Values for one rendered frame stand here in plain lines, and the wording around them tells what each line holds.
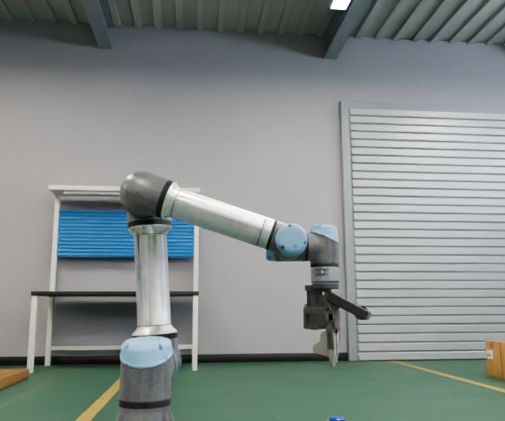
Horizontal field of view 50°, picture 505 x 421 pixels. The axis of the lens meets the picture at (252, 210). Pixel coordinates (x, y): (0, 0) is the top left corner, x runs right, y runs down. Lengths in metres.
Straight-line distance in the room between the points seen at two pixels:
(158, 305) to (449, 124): 6.06
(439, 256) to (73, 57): 4.95
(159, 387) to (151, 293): 0.26
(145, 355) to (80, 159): 5.37
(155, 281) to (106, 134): 5.22
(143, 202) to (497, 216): 6.13
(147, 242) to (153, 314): 0.18
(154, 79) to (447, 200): 3.82
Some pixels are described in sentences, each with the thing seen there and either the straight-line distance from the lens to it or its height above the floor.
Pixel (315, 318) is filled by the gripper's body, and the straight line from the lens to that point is 1.41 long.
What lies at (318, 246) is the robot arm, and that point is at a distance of 1.40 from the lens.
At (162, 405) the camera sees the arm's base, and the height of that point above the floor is 0.39.
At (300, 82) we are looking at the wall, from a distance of 6.85.
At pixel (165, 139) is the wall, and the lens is 6.47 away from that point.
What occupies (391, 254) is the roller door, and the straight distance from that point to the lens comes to 6.50.
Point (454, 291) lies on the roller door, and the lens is 6.76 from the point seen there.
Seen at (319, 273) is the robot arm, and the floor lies 0.69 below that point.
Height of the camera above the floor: 0.60
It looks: 10 degrees up
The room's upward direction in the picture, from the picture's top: straight up
